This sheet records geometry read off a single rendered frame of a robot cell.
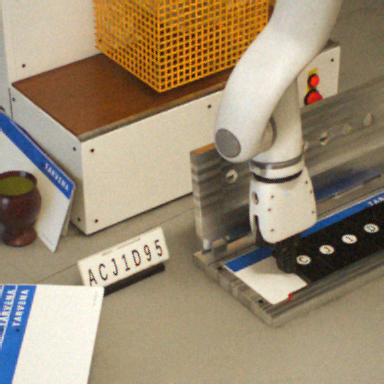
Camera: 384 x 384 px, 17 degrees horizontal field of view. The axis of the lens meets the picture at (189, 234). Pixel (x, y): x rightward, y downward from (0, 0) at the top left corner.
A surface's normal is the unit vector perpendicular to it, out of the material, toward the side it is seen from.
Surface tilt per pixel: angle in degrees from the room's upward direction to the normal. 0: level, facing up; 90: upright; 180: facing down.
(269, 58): 41
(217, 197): 83
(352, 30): 0
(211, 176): 83
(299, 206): 78
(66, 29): 90
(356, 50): 0
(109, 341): 0
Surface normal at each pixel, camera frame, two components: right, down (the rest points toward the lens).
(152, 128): 0.59, 0.47
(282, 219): 0.57, 0.28
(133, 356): 0.00, -0.81
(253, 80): -0.35, -0.11
